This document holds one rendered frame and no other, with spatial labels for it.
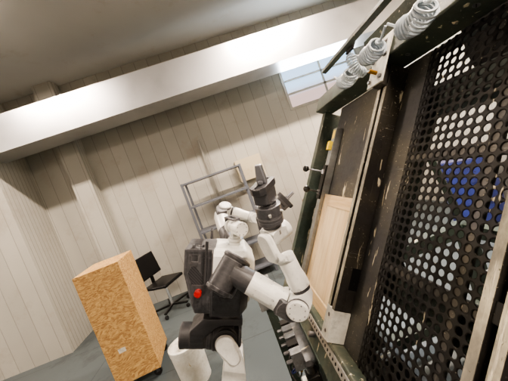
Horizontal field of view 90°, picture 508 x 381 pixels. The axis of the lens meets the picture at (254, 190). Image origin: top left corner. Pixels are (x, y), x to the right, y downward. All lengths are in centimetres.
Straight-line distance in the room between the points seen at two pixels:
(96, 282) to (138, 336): 68
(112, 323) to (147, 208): 228
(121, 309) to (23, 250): 238
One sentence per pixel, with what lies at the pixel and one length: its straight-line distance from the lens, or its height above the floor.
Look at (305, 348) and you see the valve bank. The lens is 147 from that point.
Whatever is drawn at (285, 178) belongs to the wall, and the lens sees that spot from 473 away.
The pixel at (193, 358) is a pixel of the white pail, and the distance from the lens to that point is 272.
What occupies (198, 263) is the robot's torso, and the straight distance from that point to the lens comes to 113.
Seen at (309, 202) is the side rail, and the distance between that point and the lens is 174.
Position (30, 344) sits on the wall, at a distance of 546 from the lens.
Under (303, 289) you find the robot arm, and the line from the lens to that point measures 94.
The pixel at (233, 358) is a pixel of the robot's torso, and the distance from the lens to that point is 134.
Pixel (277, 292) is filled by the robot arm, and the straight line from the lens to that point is 97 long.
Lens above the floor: 163
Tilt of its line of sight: 4 degrees down
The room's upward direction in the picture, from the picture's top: 20 degrees counter-clockwise
